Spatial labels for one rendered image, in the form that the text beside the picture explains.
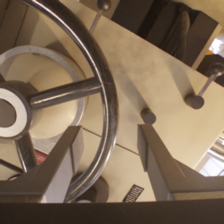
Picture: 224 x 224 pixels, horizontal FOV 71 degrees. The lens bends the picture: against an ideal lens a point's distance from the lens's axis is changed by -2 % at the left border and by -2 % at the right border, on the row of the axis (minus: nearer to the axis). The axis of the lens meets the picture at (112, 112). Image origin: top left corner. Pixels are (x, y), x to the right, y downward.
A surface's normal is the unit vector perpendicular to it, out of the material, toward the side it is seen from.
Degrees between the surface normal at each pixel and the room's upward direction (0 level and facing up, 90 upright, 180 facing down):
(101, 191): 90
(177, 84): 90
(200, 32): 90
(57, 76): 117
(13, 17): 90
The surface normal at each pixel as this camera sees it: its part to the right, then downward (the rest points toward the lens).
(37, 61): 0.11, -0.22
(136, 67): 0.00, 0.29
